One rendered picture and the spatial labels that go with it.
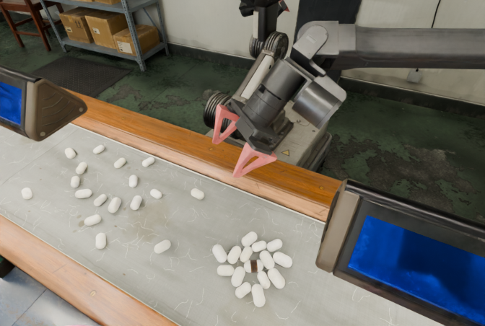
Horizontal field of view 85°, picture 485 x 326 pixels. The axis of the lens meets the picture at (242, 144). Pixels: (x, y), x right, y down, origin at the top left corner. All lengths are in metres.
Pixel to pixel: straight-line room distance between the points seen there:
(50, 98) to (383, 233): 0.39
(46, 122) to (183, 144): 0.41
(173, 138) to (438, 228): 0.67
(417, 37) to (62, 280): 0.73
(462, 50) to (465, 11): 1.85
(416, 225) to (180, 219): 0.50
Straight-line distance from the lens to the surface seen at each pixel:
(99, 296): 0.58
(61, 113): 0.43
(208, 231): 0.61
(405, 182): 1.90
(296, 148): 1.17
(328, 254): 0.24
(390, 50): 0.50
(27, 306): 0.75
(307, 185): 0.66
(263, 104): 0.44
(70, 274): 0.62
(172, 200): 0.67
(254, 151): 0.42
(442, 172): 2.09
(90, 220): 0.68
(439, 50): 0.53
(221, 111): 0.50
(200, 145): 0.74
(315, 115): 0.43
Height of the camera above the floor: 1.27
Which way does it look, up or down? 43 degrees down
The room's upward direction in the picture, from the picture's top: straight up
